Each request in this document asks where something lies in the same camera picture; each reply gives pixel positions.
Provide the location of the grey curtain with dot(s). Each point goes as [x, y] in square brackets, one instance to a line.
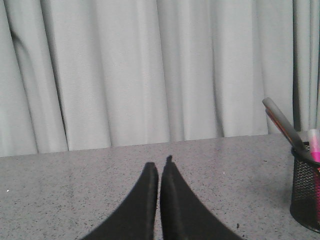
[86, 74]

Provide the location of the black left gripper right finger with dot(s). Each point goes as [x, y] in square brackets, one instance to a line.
[183, 215]

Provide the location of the pink highlighter pen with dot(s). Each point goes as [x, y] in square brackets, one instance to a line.
[314, 144]

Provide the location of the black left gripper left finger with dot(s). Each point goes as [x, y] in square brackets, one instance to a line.
[134, 218]

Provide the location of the black mesh pen holder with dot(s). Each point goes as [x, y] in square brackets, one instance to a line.
[305, 196]

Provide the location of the grey orange scissors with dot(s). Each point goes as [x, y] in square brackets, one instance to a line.
[283, 124]

